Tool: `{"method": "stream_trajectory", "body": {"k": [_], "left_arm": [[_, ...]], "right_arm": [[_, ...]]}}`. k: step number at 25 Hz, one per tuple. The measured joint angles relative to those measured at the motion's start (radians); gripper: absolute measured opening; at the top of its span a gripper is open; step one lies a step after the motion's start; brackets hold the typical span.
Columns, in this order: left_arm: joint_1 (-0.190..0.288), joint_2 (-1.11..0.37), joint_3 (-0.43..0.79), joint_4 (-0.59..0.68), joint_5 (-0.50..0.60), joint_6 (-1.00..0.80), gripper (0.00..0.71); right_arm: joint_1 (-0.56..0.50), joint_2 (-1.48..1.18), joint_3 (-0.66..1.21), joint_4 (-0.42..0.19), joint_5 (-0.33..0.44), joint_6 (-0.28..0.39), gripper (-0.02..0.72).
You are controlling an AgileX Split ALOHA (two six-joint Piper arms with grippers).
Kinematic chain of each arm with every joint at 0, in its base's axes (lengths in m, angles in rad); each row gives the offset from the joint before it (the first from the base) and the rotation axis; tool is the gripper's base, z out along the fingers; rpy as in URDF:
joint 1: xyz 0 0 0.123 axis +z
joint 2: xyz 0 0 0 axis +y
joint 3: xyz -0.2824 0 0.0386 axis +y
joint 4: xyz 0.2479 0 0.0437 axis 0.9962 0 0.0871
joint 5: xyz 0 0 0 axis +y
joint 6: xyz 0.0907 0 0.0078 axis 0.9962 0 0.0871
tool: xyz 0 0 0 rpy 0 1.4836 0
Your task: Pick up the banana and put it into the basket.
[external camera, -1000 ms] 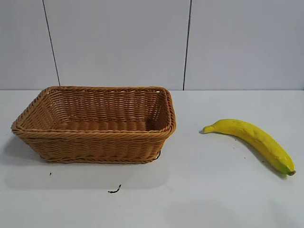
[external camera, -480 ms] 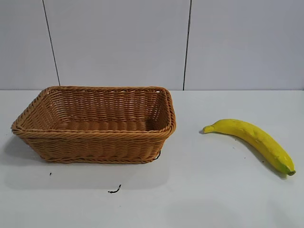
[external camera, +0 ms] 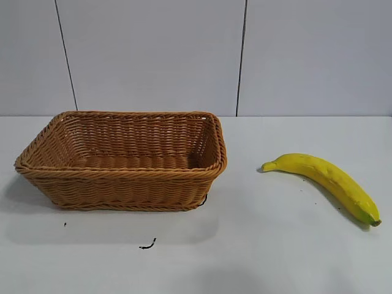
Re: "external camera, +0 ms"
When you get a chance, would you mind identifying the yellow banana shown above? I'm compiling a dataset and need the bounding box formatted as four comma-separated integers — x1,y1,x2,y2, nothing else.
261,153,382,228

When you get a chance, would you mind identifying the brown woven wicker basket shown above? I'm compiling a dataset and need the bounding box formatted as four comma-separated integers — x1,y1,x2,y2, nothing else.
13,110,228,214

